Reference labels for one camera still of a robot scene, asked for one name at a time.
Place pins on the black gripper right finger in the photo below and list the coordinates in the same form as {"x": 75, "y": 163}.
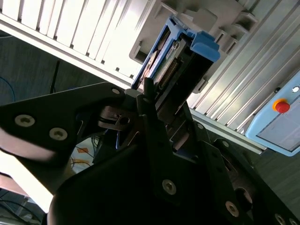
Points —
{"x": 215, "y": 164}

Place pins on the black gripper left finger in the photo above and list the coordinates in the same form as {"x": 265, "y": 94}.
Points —
{"x": 47, "y": 105}

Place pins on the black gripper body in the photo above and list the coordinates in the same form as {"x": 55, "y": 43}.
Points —
{"x": 105, "y": 199}

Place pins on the hard disk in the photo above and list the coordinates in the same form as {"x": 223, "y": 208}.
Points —
{"x": 187, "y": 70}

